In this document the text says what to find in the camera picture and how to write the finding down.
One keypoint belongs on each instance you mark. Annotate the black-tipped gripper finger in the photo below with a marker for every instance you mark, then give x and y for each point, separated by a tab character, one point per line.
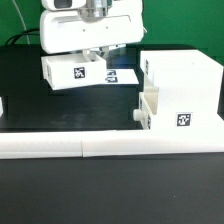
104	51

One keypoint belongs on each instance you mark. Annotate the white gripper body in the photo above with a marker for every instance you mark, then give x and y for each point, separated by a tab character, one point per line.
70	25

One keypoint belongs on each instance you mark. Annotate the white front fence bar left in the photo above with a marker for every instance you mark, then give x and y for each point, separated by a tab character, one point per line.
40	145

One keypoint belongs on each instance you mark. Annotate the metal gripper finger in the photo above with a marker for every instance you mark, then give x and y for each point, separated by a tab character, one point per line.
88	55

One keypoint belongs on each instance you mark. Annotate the white drawer tray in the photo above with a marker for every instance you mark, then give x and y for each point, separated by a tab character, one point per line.
146	110
73	70

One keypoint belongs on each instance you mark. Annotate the white drawer cabinet box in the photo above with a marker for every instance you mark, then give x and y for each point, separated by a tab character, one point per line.
188	85

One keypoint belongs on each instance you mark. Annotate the white front drawer tray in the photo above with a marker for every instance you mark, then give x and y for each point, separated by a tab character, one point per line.
146	110

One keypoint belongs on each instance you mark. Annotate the white sheet with markers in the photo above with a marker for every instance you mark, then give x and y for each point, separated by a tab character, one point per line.
121	77

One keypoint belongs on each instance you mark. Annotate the white L-shaped fence bar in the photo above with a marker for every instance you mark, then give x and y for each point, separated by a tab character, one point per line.
181	140

